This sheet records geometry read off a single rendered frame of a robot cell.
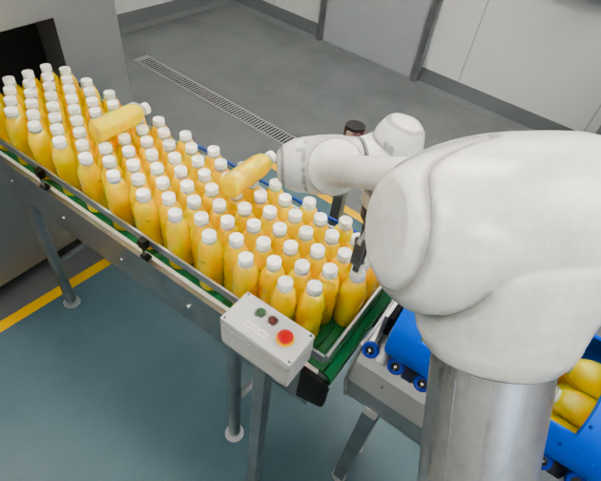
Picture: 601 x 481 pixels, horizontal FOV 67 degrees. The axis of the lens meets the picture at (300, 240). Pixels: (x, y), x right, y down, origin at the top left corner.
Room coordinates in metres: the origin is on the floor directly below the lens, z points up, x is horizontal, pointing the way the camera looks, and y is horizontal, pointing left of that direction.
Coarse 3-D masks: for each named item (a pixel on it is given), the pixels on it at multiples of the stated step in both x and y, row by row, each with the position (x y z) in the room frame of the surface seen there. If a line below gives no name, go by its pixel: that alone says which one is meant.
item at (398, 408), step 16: (368, 336) 0.70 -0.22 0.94; (384, 336) 0.72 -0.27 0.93; (384, 352) 0.66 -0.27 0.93; (352, 368) 0.63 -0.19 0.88; (352, 384) 0.62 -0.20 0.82; (368, 384) 0.60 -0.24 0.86; (384, 384) 0.59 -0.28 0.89; (368, 400) 0.61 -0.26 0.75; (384, 400) 0.57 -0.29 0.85; (400, 400) 0.56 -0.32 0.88; (416, 400) 0.55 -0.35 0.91; (384, 416) 0.61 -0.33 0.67; (400, 416) 0.54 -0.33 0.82; (416, 416) 0.53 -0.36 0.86; (416, 432) 0.54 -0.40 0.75; (560, 464) 0.44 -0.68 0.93
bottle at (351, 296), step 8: (344, 280) 0.78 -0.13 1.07; (352, 280) 0.76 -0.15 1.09; (344, 288) 0.76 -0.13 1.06; (352, 288) 0.75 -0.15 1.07; (360, 288) 0.75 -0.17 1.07; (344, 296) 0.75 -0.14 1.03; (352, 296) 0.74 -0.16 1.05; (360, 296) 0.75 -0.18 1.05; (336, 304) 0.77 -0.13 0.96; (344, 304) 0.75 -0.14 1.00; (352, 304) 0.74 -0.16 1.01; (360, 304) 0.75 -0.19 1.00; (336, 312) 0.76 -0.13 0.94; (344, 312) 0.74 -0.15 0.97; (352, 312) 0.74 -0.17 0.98; (336, 320) 0.75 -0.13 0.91; (344, 320) 0.74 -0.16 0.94; (352, 320) 0.75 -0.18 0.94
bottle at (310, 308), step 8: (304, 296) 0.70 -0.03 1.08; (312, 296) 0.69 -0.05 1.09; (320, 296) 0.70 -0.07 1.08; (304, 304) 0.68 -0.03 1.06; (312, 304) 0.68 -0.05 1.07; (320, 304) 0.69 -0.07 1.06; (296, 312) 0.70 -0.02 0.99; (304, 312) 0.68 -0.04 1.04; (312, 312) 0.68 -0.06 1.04; (320, 312) 0.69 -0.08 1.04; (296, 320) 0.70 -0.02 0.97; (304, 320) 0.68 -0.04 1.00; (312, 320) 0.68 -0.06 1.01; (320, 320) 0.69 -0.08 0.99; (304, 328) 0.68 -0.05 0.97; (312, 328) 0.68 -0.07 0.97
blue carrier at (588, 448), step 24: (408, 312) 0.61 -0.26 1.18; (408, 336) 0.58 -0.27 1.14; (408, 360) 0.56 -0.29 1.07; (600, 360) 0.63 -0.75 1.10; (600, 408) 0.44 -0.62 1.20; (552, 432) 0.42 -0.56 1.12; (576, 432) 0.42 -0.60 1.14; (600, 432) 0.41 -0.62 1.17; (552, 456) 0.40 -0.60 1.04; (576, 456) 0.39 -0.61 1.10; (600, 456) 0.38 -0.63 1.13; (600, 480) 0.36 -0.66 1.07
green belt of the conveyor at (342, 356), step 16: (16, 160) 1.25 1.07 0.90; (112, 224) 1.01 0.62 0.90; (160, 256) 0.91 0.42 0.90; (224, 304) 0.76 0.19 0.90; (384, 304) 0.86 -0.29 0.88; (368, 320) 0.79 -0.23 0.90; (320, 336) 0.70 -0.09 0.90; (336, 336) 0.71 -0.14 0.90; (352, 336) 0.72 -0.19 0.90; (336, 352) 0.66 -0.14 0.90; (352, 352) 0.68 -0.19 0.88; (320, 368) 0.60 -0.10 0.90; (336, 368) 0.62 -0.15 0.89
